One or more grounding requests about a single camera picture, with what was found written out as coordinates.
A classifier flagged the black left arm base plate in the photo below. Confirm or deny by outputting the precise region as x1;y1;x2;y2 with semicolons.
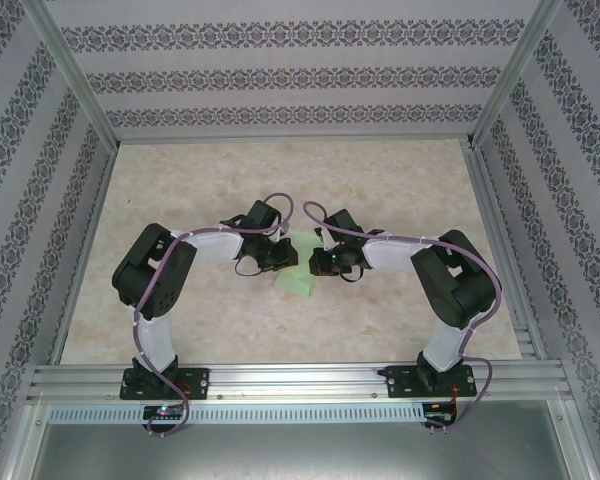
119;367;211;401

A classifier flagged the slotted grey cable duct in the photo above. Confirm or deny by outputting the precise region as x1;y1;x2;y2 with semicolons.
47;404;427;425

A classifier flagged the aluminium frame post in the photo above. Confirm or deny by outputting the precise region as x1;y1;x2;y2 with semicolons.
18;0;121;149
467;0;566;149

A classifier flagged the light green paper sheet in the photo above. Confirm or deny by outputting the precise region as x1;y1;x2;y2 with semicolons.
273;232;327;300

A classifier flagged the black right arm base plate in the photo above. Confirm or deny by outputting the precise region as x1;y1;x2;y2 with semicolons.
387;363;479;400

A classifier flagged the grey metal panel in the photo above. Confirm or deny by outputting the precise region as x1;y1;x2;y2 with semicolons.
22;422;589;480

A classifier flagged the aluminium mounting rail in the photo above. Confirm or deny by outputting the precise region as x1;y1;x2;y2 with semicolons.
27;362;574;402

